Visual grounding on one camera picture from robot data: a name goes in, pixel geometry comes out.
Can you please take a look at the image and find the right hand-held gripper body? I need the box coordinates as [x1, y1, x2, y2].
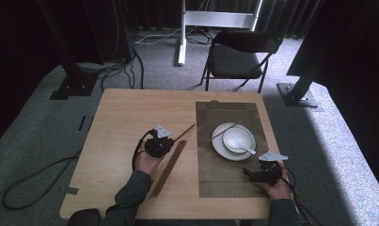
[256, 150, 290, 186]

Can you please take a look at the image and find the white floor cable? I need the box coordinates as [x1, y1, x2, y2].
[134, 26, 182, 45]

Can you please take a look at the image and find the dark curtain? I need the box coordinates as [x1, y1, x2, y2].
[205, 0, 324, 40]

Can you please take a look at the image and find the white ceramic spoon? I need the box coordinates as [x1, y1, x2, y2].
[226, 137, 258, 156]

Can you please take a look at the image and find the black metal stand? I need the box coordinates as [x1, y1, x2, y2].
[36, 0, 100, 101]
[276, 0, 336, 109]

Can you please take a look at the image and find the white metal stand frame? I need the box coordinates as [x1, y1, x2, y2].
[177, 0, 264, 67]

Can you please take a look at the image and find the single brown wooden chopstick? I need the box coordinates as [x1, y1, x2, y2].
[173, 123, 197, 142]
[198, 118, 245, 147]

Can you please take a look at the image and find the white bowl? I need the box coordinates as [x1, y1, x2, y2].
[221, 125, 254, 154]

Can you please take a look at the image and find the bundle of black floor cables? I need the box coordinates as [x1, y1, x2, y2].
[76, 46, 145, 90]

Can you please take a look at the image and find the black floor cable loop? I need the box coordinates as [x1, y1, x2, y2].
[1, 149, 84, 211]

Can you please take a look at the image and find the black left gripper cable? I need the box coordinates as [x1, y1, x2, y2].
[131, 128, 159, 172]

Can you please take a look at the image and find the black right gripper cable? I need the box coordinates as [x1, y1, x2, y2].
[280, 165, 324, 226]

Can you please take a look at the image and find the white round plate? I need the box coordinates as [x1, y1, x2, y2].
[211, 121, 258, 162]

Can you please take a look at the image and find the black folding chair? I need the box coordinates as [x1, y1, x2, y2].
[198, 30, 285, 94]

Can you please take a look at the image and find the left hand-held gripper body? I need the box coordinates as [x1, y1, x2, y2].
[144, 123, 172, 159]

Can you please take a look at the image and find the bundle of brown chopsticks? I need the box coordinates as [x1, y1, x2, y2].
[150, 139, 188, 199]

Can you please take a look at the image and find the grey placemat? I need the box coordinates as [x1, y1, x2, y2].
[195, 101, 270, 199]

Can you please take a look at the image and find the black tape strip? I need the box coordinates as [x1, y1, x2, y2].
[77, 115, 87, 133]

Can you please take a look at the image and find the person's dark clothing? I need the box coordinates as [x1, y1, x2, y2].
[66, 208, 101, 226]

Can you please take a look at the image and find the person's right hand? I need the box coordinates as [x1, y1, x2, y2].
[260, 160, 295, 202]

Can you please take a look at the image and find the person's left hand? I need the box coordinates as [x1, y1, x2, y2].
[134, 149, 165, 177]

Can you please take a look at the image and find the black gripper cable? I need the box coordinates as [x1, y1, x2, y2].
[131, 128, 159, 172]
[280, 165, 324, 226]

